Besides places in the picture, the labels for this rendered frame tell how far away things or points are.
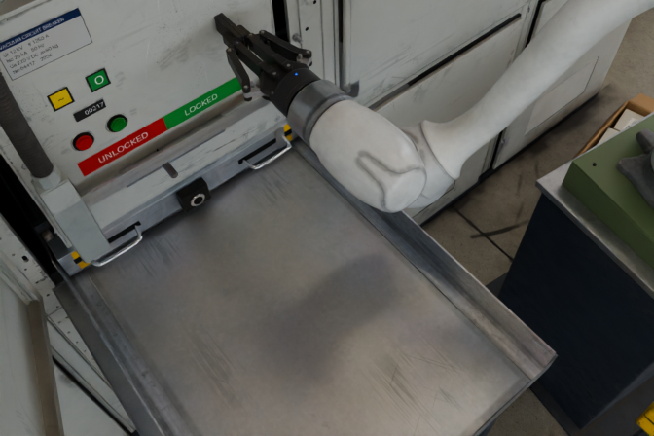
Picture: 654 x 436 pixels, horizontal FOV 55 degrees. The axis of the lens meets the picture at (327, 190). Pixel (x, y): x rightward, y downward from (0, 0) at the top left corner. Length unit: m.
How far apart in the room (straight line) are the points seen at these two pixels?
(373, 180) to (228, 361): 0.48
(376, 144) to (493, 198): 1.60
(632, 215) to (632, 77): 1.62
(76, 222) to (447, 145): 0.56
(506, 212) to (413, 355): 1.29
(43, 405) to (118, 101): 0.52
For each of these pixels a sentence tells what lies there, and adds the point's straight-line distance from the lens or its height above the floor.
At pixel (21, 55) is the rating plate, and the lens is 0.95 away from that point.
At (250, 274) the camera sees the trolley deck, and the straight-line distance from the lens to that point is 1.20.
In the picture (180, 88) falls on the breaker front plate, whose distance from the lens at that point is 1.10.
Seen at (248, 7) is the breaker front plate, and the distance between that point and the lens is 1.09.
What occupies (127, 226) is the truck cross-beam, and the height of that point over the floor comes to 0.91.
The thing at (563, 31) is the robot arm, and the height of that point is 1.39.
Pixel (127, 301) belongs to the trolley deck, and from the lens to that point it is 1.23.
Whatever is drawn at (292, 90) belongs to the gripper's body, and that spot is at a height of 1.26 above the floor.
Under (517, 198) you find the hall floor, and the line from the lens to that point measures 2.39.
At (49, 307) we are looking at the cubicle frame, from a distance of 1.33.
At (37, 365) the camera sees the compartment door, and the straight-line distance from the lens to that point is 1.24.
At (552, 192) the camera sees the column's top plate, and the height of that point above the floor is 0.75.
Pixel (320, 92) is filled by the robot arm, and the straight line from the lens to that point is 0.87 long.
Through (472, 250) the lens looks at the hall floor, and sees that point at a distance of 2.23.
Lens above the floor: 1.89
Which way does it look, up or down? 54 degrees down
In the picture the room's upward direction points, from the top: 3 degrees counter-clockwise
